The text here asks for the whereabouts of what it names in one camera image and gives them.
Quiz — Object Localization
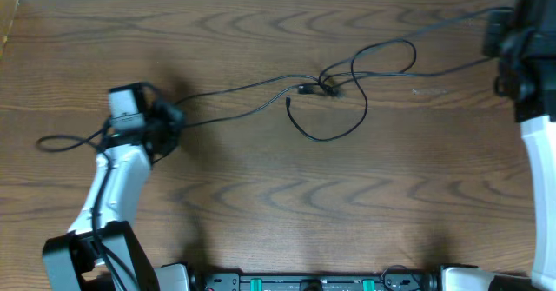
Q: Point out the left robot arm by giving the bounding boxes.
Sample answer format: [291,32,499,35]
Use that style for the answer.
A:
[42,82,190,290]

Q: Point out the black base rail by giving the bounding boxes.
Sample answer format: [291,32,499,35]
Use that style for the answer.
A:
[156,262,531,291]

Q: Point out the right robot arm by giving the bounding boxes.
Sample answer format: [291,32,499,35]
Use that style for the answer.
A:
[482,0,555,290]

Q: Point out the thick black cable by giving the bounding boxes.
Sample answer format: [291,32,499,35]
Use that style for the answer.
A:
[175,6,513,108]

